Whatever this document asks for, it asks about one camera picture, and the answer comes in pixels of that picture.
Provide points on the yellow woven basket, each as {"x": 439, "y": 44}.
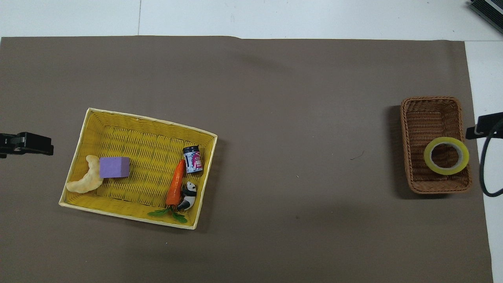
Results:
{"x": 149, "y": 143}

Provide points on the brown wicker basket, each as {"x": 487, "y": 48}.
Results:
{"x": 428, "y": 118}

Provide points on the yellow clear tape roll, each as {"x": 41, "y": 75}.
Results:
{"x": 446, "y": 171}

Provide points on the small printed can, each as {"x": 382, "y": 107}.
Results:
{"x": 193, "y": 160}

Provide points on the toy panda figure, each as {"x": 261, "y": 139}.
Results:
{"x": 189, "y": 199}

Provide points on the toy carrot with green leaves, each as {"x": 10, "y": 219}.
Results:
{"x": 175, "y": 184}

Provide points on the purple foam block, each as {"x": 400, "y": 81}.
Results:
{"x": 114, "y": 168}

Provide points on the toy croissant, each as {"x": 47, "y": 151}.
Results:
{"x": 88, "y": 181}

